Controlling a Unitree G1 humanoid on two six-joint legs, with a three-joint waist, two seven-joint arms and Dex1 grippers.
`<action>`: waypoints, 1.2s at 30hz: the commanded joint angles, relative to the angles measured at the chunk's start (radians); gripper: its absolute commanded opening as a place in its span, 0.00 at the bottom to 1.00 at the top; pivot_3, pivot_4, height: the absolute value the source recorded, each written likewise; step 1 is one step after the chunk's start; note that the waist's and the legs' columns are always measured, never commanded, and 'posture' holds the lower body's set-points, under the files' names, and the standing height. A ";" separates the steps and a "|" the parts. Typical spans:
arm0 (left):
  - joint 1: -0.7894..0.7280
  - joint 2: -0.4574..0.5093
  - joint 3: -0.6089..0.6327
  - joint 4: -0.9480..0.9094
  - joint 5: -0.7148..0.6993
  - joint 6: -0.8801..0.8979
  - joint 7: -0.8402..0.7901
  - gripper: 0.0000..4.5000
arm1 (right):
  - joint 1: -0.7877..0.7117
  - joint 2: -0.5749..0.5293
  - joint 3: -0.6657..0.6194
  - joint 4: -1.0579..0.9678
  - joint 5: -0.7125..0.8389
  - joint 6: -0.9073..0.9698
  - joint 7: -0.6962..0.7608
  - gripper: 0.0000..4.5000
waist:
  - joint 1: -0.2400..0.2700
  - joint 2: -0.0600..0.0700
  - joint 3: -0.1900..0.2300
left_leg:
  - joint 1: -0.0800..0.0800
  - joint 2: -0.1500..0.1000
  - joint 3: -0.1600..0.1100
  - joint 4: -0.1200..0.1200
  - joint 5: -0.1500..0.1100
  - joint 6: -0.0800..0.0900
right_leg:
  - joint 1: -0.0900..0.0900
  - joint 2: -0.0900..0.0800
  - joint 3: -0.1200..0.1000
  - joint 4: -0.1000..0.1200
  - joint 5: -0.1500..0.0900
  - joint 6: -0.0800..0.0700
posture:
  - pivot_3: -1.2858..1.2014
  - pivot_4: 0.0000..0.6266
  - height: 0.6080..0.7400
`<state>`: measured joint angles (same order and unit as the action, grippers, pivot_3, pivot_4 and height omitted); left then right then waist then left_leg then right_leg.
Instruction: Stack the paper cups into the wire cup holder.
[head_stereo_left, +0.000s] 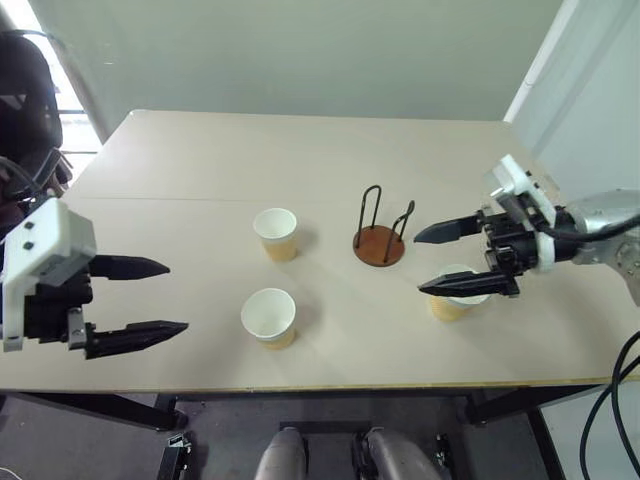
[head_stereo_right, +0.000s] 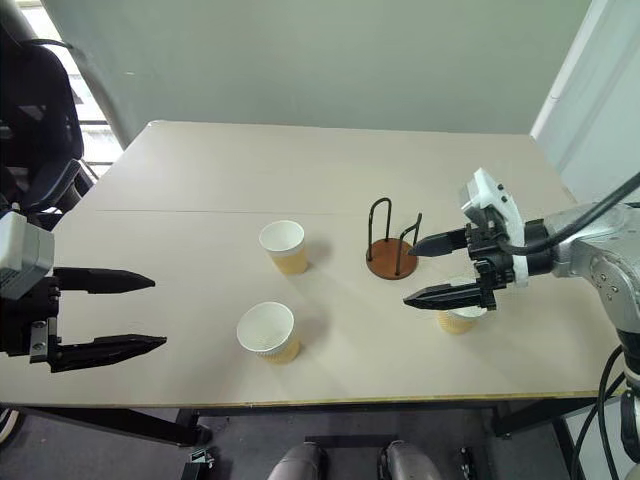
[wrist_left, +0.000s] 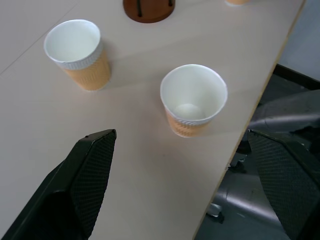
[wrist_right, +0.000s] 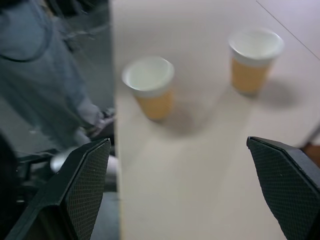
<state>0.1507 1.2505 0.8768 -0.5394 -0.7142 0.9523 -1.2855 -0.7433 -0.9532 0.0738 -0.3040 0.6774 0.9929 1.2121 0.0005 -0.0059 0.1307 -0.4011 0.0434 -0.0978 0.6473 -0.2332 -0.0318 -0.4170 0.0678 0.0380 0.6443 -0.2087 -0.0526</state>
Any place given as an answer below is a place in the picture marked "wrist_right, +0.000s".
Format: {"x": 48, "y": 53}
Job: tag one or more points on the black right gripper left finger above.
{"x": 80, "y": 190}

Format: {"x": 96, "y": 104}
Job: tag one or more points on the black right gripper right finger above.
{"x": 287, "y": 185}

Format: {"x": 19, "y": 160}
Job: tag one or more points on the orange and white paper cup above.
{"x": 253, "y": 60}
{"x": 153, "y": 88}

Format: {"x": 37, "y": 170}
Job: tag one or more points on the black chair base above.
{"x": 17, "y": 175}

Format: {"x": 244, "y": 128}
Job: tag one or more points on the grey sneaker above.
{"x": 103, "y": 120}

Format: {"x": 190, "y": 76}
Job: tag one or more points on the person in blue jeans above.
{"x": 37, "y": 75}

